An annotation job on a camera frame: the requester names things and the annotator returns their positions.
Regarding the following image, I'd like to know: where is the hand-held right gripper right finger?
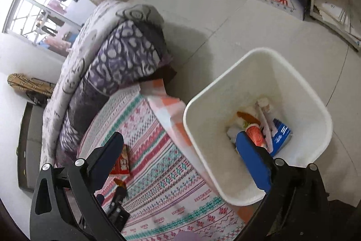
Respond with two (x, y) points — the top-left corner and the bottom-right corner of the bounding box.
(234, 131), (330, 241)

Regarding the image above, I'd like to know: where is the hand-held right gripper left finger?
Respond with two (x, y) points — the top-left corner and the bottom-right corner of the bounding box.
(30, 132), (125, 241)

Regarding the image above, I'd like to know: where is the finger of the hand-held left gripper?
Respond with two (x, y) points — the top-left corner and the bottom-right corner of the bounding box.
(109, 186), (129, 212)

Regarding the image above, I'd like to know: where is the red white packet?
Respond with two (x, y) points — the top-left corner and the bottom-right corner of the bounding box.
(109, 144), (131, 176)

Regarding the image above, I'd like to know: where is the red snack wrapper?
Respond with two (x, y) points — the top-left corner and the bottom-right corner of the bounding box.
(245, 123), (268, 150)

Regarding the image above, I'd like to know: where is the pale blue paper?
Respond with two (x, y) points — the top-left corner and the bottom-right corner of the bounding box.
(227, 121), (249, 145)

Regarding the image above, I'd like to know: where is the blue white box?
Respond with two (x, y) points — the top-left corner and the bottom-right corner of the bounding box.
(269, 117), (292, 158)

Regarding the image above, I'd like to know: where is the orange snack wrapper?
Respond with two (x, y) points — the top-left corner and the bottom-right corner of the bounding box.
(236, 111), (260, 124)

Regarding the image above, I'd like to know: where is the white toothed foam piece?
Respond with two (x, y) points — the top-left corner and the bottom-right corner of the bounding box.
(255, 98), (275, 152)

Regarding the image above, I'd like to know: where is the white plastic bin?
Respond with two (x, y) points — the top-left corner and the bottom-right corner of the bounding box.
(183, 47), (334, 206)

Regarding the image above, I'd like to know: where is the patterned pink green blanket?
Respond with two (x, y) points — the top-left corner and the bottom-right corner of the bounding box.
(55, 80), (249, 241)

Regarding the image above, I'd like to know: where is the grey padded headboard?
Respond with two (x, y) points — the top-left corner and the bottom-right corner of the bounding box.
(17, 101), (46, 191)

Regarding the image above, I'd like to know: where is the plaid slipper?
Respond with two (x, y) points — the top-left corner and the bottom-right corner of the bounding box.
(7, 73), (57, 107)

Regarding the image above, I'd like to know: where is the white printed quilt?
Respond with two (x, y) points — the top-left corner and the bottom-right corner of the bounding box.
(39, 0), (164, 168)

